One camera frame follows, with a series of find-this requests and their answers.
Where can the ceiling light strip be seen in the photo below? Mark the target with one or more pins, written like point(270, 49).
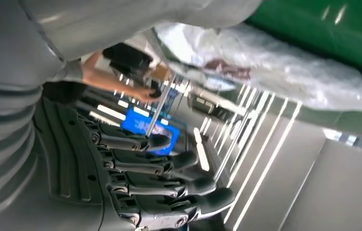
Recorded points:
point(266, 165)
point(257, 156)

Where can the blue screen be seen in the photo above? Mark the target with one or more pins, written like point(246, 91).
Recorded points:
point(136, 122)

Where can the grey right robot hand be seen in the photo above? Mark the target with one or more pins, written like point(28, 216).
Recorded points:
point(72, 178)

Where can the person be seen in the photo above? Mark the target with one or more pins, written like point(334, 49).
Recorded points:
point(123, 60)

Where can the metal pole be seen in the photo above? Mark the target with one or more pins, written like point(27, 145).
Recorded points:
point(160, 108)

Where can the green conveyor belt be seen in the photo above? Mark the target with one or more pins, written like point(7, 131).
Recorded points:
point(311, 28)

